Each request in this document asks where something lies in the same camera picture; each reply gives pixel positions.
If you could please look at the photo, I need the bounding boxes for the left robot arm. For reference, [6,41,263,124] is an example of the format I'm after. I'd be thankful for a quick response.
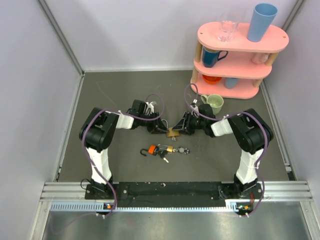
[79,100,169,199]

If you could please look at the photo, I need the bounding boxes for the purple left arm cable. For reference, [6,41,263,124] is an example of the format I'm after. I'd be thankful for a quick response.
[81,93,166,218]

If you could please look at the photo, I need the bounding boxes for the dark blue mug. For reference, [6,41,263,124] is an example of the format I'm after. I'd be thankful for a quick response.
[202,47,229,68]

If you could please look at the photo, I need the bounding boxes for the large brass padlock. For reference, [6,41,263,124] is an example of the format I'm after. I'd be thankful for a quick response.
[161,119,180,139]

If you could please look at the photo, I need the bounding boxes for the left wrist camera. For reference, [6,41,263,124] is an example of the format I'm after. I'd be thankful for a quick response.
[144,101,157,115]

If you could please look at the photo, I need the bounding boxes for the grey slotted cable duct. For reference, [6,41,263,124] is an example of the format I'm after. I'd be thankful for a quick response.
[50,200,252,214]

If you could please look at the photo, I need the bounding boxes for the clear drinking glass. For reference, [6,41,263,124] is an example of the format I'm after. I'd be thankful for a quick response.
[217,12,240,42]

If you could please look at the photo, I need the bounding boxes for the light green mug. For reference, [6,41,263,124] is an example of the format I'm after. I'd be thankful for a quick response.
[200,94,224,115]

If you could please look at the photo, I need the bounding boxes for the pink mug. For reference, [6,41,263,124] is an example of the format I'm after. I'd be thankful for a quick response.
[251,52,269,65]

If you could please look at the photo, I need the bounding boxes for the orange bowl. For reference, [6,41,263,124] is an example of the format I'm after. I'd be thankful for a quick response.
[202,74,222,85]

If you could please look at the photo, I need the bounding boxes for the pink three-tier shelf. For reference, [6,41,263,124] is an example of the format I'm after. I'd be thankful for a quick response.
[190,22,289,99]

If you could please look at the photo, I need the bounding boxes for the small padlock keys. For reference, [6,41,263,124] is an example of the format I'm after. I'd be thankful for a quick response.
[158,152,169,163]

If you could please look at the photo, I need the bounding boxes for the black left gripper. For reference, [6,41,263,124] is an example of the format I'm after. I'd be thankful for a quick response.
[139,111,169,134]

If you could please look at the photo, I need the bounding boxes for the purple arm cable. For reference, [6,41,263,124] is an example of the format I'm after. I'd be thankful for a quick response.
[183,83,270,217]
[81,93,166,218]

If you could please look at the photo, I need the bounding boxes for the small brass padlock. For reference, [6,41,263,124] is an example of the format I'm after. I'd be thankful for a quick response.
[157,144,174,153]

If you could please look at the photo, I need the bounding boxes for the small light blue cup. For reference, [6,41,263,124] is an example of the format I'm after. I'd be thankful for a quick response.
[224,77,239,89]

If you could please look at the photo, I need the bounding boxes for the aluminium frame rail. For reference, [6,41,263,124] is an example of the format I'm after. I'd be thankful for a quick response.
[40,181,313,202]

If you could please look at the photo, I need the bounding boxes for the black white keychain charm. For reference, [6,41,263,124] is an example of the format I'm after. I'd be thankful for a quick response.
[172,147,190,155]

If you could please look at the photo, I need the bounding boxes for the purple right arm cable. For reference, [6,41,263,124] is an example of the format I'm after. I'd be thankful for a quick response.
[183,83,270,217]

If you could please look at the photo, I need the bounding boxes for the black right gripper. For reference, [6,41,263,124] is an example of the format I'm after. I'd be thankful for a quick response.
[172,111,206,135]

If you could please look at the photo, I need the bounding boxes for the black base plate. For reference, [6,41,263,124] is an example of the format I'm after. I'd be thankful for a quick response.
[84,181,265,208]

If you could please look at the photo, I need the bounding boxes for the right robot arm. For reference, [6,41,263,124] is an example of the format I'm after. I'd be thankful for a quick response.
[172,104,274,199]

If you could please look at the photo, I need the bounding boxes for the light blue tall cup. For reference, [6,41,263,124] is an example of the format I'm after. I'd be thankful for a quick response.
[247,3,278,42]

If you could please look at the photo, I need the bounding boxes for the orange black hook lock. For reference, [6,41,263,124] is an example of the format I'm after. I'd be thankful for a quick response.
[140,145,165,157]

